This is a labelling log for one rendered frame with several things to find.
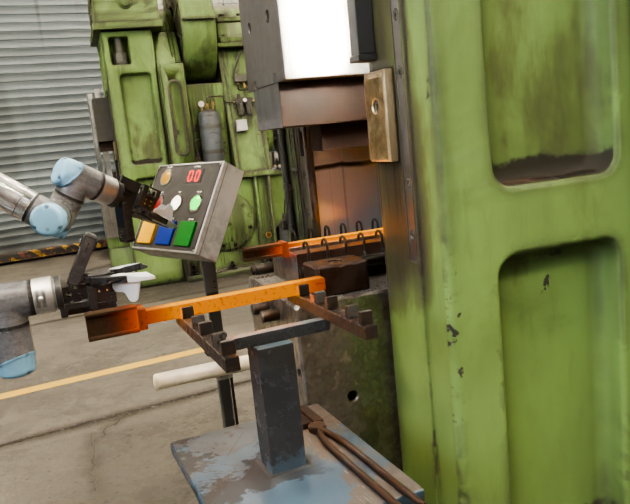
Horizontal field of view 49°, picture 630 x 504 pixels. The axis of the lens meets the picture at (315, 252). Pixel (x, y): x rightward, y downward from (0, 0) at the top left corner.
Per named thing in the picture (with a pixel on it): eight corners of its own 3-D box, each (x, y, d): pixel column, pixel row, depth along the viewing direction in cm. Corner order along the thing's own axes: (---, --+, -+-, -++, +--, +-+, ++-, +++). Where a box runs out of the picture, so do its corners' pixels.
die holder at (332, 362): (317, 510, 145) (294, 306, 138) (267, 441, 181) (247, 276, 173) (536, 446, 163) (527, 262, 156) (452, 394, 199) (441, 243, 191)
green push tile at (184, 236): (187, 246, 191) (195, 221, 192) (172, 245, 196) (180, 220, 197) (192, 248, 192) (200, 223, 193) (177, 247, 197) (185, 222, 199)
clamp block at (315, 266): (318, 298, 142) (315, 268, 141) (305, 291, 150) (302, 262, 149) (371, 289, 146) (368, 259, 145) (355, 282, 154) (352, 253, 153)
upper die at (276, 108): (282, 127, 147) (277, 82, 146) (258, 131, 166) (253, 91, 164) (453, 111, 161) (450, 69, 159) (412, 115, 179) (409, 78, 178)
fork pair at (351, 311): (222, 357, 92) (220, 342, 92) (211, 346, 97) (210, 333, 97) (373, 323, 101) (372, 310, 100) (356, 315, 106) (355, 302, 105)
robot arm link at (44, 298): (31, 276, 144) (29, 282, 137) (54, 272, 146) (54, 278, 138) (37, 310, 146) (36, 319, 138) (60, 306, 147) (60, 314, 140)
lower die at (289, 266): (299, 288, 153) (295, 251, 152) (274, 274, 172) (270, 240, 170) (462, 259, 167) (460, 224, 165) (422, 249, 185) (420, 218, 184)
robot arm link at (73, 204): (28, 229, 164) (49, 188, 163) (38, 224, 175) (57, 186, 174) (60, 244, 166) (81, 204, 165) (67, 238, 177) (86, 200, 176)
